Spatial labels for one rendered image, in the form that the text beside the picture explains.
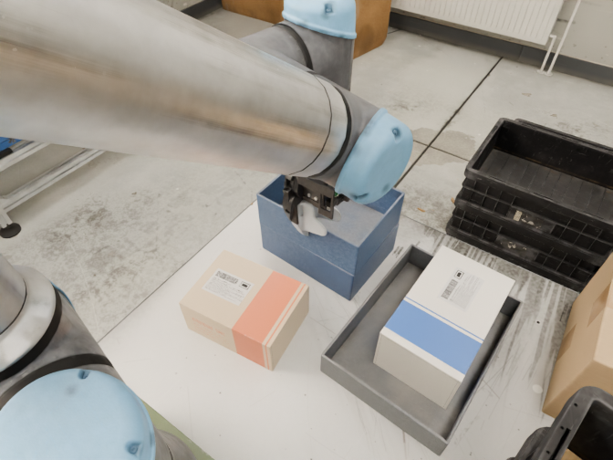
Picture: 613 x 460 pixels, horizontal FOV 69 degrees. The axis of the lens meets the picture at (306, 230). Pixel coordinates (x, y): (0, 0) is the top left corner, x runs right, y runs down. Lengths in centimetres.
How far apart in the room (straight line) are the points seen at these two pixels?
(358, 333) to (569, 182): 93
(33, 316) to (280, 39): 33
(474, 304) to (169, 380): 47
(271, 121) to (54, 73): 12
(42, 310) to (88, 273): 142
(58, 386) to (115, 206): 170
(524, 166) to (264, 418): 110
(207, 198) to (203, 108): 179
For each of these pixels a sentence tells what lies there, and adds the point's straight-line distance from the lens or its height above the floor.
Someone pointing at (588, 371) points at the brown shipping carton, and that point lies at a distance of 66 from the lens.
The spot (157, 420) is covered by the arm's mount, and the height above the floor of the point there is 76.
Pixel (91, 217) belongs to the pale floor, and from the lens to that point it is 209.
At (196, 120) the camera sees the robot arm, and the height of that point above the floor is 122.
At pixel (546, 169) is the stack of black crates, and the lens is 152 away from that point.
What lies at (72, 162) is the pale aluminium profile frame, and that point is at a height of 14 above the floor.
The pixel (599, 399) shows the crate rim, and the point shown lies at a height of 93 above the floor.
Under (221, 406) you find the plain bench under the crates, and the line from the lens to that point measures 70.
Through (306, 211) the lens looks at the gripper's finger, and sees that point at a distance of 65.
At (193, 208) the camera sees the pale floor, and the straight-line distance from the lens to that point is 198.
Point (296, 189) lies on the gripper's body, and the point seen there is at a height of 93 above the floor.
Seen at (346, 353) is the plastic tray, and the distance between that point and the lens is 72.
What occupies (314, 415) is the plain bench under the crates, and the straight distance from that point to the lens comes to 69.
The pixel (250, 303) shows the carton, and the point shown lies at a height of 77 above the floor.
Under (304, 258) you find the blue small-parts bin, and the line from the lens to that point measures 78.
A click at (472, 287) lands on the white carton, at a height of 79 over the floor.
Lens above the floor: 134
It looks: 47 degrees down
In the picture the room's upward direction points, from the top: straight up
